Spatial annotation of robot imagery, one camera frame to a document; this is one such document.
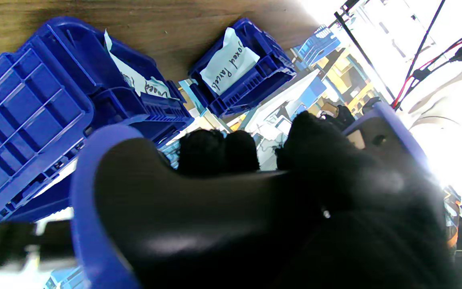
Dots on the crumpled handwritten paper label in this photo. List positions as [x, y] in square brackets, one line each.
[134, 80]

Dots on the black and blue barcode scanner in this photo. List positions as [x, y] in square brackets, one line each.
[167, 208]

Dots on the handwritten boxed parcels paper label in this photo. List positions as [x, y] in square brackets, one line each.
[231, 64]

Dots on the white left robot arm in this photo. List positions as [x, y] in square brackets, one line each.
[455, 120]

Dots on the blue bin boxed parcels label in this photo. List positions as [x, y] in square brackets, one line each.
[263, 80]

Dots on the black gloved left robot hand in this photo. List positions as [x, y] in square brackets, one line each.
[345, 116]

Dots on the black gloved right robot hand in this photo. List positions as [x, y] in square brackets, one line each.
[375, 224]

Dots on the blue ribbed plastic bin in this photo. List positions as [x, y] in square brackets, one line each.
[34, 112]

